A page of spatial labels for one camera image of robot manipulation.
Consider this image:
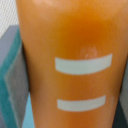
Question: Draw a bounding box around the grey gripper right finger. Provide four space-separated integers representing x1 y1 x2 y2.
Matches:
112 63 128 128

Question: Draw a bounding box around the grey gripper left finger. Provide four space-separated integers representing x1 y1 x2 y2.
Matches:
0 25 29 128

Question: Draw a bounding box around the orange bread loaf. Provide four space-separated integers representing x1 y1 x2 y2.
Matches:
16 0 128 128

